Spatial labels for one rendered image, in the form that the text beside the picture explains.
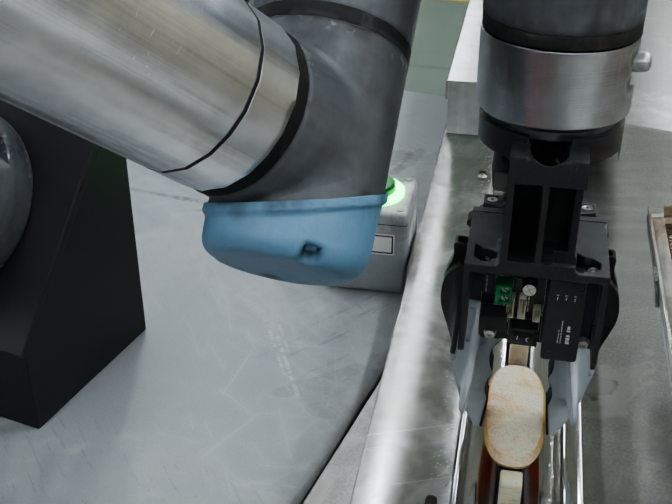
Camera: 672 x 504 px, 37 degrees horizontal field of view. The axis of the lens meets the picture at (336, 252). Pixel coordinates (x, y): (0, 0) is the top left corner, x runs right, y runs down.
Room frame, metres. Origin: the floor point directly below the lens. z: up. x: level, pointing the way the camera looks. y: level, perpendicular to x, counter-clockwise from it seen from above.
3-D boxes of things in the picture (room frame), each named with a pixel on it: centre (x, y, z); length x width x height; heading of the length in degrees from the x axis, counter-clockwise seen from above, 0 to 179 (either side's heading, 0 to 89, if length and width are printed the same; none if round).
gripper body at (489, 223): (0.46, -0.11, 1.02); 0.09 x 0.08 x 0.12; 169
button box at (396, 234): (0.75, -0.03, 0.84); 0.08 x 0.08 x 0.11; 79
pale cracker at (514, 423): (0.49, -0.11, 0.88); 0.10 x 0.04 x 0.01; 169
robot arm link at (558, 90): (0.47, -0.11, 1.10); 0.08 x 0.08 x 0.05
